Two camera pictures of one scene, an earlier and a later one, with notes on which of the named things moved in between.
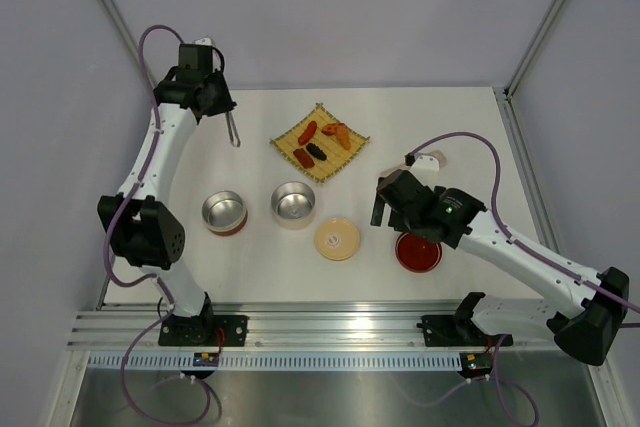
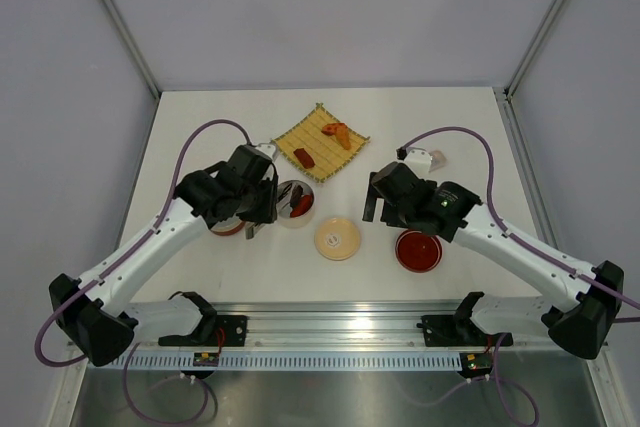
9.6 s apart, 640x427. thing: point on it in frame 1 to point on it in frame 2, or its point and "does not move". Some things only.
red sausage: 308,133 to 303,205
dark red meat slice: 304,158 does not move
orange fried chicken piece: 343,137 does not move
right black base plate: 452,331 does not move
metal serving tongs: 232,130 to 252,228
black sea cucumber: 316,151 to 296,195
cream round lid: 337,239 does not move
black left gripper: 225,103 to 268,212
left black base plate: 201,331 does not move
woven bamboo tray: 319,142 does not move
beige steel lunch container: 292,204 does not move
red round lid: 418,254 does not move
